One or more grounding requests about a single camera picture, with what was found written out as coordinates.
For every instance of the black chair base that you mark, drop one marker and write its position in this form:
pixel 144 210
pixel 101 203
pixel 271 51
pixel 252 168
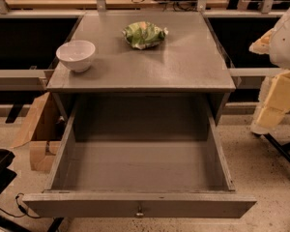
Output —
pixel 6 177

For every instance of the green jalapeno chip bag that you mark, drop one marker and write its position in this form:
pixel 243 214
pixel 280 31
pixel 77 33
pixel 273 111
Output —
pixel 143 34

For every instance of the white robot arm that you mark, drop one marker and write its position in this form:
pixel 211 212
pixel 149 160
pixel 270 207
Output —
pixel 280 54

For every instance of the cardboard box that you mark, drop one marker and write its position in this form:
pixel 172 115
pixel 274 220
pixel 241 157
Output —
pixel 38 131

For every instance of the metal drawer knob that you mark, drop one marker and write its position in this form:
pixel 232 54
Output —
pixel 139 213

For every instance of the grey cabinet counter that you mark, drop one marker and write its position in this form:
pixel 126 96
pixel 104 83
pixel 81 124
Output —
pixel 187 61

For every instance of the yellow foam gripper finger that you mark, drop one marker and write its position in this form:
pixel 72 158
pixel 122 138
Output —
pixel 274 103
pixel 263 45

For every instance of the white ceramic bowl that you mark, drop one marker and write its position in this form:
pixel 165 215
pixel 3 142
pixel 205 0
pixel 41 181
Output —
pixel 76 55

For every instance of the black stand leg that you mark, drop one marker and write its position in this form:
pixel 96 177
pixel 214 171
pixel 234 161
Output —
pixel 283 149

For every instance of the open grey drawer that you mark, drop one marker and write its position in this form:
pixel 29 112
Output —
pixel 119 152

